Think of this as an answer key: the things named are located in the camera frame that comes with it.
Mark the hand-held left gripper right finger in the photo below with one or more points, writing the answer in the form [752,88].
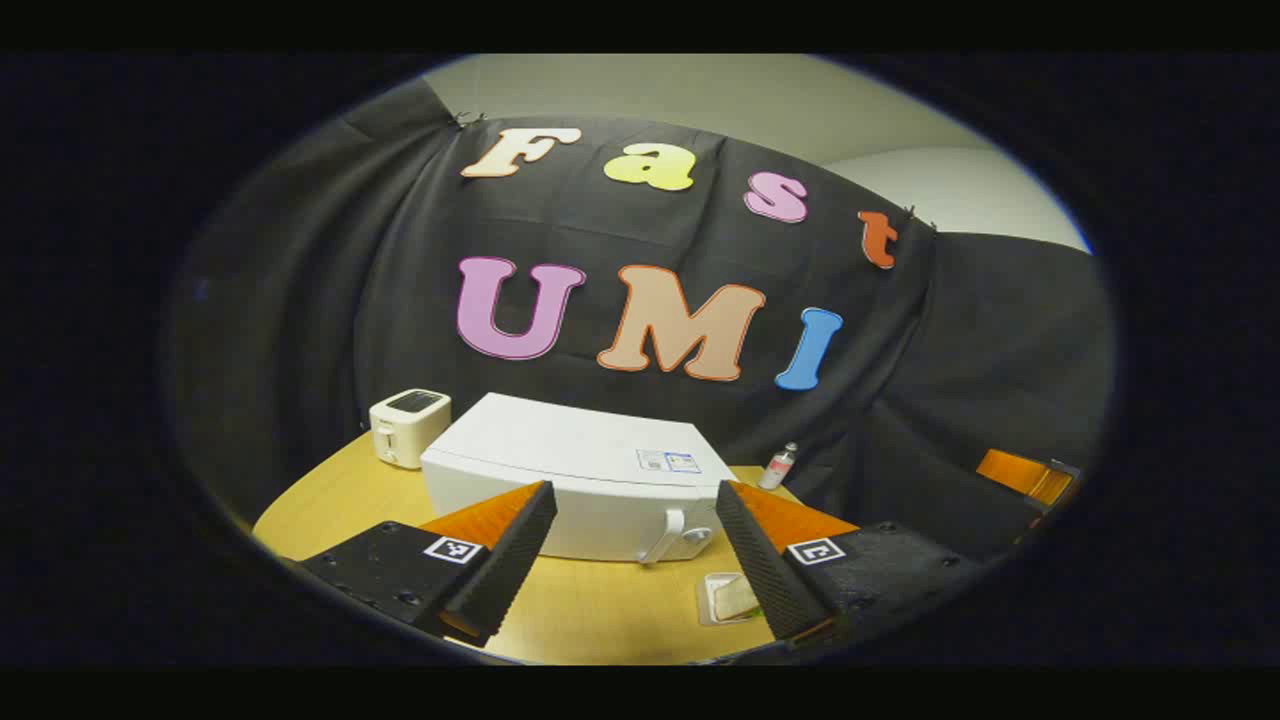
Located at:
[765,570]

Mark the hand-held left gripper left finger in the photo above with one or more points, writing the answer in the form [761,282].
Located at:
[500,580]

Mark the white microwave oven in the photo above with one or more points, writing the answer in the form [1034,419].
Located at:
[560,450]

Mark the white rectangular tray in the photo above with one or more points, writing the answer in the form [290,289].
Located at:
[703,612]

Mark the small pink label bottle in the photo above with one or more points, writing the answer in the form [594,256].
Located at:
[777,468]

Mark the white toaster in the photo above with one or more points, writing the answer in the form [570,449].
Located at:
[405,430]

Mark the orange wooden chair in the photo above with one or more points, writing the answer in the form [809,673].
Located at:
[1015,470]

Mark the black backdrop cloth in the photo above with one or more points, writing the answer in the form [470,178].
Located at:
[400,250]

